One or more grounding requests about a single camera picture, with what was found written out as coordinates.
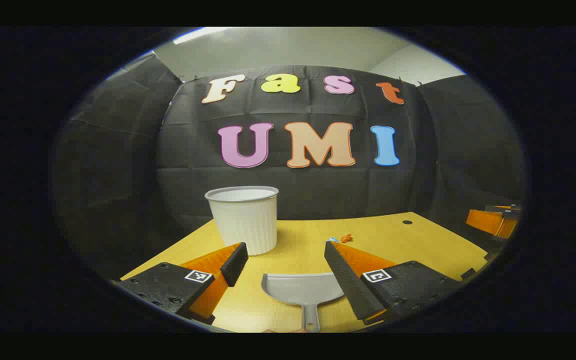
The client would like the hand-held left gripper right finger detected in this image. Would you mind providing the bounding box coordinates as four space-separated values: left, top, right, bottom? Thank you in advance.
324 240 464 326

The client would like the yellow wooden desktop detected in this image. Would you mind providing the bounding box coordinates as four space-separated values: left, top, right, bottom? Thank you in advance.
119 211 489 333

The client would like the grey plastic dustpan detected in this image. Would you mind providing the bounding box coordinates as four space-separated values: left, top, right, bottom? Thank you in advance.
261 272 345 333

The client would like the white ribbed garbage bin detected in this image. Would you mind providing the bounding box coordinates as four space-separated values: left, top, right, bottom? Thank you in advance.
204 186 280 256

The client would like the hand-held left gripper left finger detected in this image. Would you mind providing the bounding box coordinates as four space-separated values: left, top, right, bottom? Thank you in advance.
110 242 250 325

